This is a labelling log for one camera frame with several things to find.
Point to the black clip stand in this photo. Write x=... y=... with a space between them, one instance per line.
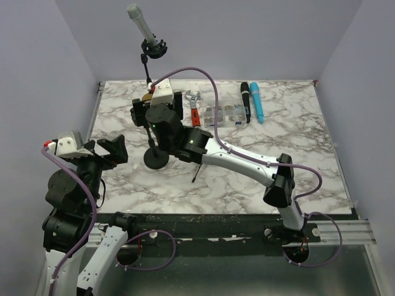
x=154 y=158

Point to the blue microphone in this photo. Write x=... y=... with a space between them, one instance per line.
x=254 y=90

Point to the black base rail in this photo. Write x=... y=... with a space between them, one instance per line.
x=205 y=235

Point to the red handled adjustable wrench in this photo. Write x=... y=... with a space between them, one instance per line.
x=192 y=99

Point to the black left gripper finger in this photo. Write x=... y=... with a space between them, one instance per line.
x=117 y=151
x=101 y=148

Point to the clear plastic screw box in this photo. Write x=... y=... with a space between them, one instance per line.
x=231 y=111

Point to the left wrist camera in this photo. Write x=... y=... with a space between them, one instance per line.
x=68 y=145

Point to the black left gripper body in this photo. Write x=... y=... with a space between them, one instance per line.
x=94 y=164

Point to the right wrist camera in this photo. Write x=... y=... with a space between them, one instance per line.
x=162 y=92

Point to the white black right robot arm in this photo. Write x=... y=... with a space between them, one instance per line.
x=168 y=136

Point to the gold microphone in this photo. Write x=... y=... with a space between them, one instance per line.
x=146 y=98

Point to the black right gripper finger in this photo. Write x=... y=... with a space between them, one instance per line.
x=178 y=104
x=138 y=111

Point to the black tripod shock-mount stand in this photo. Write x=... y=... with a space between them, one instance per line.
x=196 y=173

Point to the grey microphone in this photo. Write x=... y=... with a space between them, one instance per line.
x=136 y=15

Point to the black microphone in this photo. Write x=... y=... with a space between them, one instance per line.
x=244 y=89

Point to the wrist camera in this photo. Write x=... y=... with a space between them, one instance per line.
x=162 y=92
x=68 y=145

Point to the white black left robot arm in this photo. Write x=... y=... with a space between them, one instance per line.
x=73 y=192

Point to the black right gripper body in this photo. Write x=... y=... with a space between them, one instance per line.
x=167 y=107

